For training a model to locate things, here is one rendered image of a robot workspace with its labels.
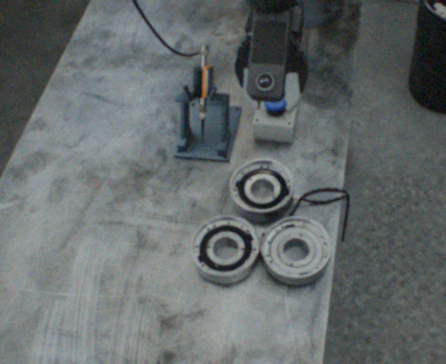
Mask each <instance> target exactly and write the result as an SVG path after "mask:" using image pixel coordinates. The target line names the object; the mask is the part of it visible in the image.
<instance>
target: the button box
mask: <svg viewBox="0 0 446 364"><path fill-rule="evenodd" d="M285 108H286V107H285ZM285 108H284V109H283V110H282V109H281V110H278V111H272V110H269V109H268V108H266V106H264V102H260V108H259V109H258V110H257V109H255V113H254V117H253V122H252V127H253V138H254V140H263V141H271V142H281V143H289V144H292V142H293V137H294V131H295V126H296V120H297V116H298V105H297V107H296V108H295V109H294V111H293V112H292V113H291V114H289V113H288V112H287V111H286V110H285Z"/></svg>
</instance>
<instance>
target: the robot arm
mask: <svg viewBox="0 0 446 364"><path fill-rule="evenodd" d="M244 1H245V2H246V3H247V4H248V5H249V6H250V10H249V13H248V17H247V20H246V24H245V26H244V29H245V31H246V35H245V36H243V37H242V39H241V42H240V44H241V45H242V46H240V45H239V46H238V48H237V51H236V52H237V55H236V59H235V62H234V73H235V76H236V78H237V80H238V82H239V85H240V87H241V88H242V90H243V92H244V94H245V96H246V98H247V99H248V101H249V102H250V104H251V105H252V106H253V108H255V109H257V110H258V109H259V108H260V102H272V103H278V102H280V101H282V100H283V99H284V100H285V102H286V108H285V110H286V111H287V112H288V113H289V114H291V113H292V112H293V111H294V109H295V108H296V107H297V105H298V103H299V101H300V98H301V96H302V94H303V91H304V88H305V85H306V82H307V74H308V62H307V58H306V57H304V53H305V52H304V51H299V44H300V43H301V42H302V37H303V32H304V27H322V26H325V25H330V24H331V23H333V22H335V21H336V20H337V19H338V18H339V17H340V16H341V14H342V13H343V10H344V0H244ZM298 38H299V42H298V41H297V40H298Z"/></svg>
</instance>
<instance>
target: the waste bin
mask: <svg viewBox="0 0 446 364"><path fill-rule="evenodd" d="M436 3H439V4H441V5H442V6H443V7H446V0H419V3H418V13H417V26H416V33H415V39H414V45H413V50H414V51H413V58H412V63H411V69H410V76H409V82H408V85H409V90H410V92H411V94H412V96H413V97H414V99H415V100H416V101H417V102H418V103H420V104H421V105H423V106H424V107H426V108H428V109H430V110H433V111H436V112H440V113H446V19H445V18H443V17H441V16H440V15H438V13H437V12H435V10H437V9H435V8H434V4H436Z"/></svg>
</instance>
